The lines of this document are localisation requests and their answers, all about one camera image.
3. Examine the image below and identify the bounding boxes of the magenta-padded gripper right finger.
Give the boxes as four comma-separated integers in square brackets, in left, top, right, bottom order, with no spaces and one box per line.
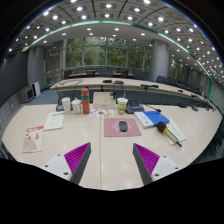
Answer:
[132,143,183,186]

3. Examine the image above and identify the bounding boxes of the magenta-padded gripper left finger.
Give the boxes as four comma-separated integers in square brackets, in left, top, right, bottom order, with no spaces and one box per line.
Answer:
[42,142,92,185]

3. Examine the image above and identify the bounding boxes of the black computer mouse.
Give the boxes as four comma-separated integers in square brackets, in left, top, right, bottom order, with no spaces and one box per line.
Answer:
[118,120,129,133]

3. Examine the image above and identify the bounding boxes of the pink mouse pad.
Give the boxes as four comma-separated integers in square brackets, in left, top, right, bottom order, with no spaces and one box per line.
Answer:
[103,117,143,138]

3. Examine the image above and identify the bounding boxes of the black handheld microphone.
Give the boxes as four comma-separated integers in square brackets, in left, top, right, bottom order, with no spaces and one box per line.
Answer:
[156,120,183,148]

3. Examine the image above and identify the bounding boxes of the white paper sheet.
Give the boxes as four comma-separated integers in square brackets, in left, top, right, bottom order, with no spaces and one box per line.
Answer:
[164,119,187,146]

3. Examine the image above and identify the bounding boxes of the blue and white book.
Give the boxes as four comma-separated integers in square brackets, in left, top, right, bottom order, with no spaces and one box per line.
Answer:
[133,110,170,129]

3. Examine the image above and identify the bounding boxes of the cream booklet with red title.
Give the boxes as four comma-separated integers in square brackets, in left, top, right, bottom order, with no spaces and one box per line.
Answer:
[43,111,66,132]

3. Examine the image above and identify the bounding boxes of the red and white leaflet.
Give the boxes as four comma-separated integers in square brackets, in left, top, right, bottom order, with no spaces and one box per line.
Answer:
[22,124,45,154]

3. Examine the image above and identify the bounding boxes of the white lidded mug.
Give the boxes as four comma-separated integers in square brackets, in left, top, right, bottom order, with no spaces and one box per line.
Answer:
[71,97,83,115]

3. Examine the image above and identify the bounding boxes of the colourful sticker sheet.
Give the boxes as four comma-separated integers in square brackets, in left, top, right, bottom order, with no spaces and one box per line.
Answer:
[89,108,115,119]

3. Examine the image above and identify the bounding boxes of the stack of white paper cups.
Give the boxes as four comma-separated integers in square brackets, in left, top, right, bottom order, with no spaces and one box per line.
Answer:
[61,96,72,115]

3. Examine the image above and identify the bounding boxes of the black conference microphone unit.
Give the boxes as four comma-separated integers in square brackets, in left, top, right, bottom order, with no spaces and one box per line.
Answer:
[54,79,84,112]
[125,101,163,115]

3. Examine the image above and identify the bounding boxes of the red drink bottle green band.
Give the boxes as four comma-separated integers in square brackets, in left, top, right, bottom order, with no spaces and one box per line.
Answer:
[80,87,91,115]

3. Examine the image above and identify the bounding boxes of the printed paper cup with straw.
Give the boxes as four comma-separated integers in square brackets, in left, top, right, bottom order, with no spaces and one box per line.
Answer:
[116,92,129,115]

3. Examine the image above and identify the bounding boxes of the cream cardboard box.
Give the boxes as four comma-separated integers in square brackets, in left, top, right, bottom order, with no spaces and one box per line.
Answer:
[92,91,118,111]

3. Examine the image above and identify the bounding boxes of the curved wooden conference desk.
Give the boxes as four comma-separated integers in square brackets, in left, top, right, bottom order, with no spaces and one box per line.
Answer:
[49,77,218,109]

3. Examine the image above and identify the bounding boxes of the white floor appliance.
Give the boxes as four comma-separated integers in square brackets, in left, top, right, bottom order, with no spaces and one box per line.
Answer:
[31,80,42,98]

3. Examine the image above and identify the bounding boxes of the dark office chairs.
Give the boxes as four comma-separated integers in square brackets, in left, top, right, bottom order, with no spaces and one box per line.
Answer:
[63,66,208,96]

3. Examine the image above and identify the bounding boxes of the ceiling lights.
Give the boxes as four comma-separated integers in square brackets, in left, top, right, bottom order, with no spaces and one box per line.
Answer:
[6,0,224,81]

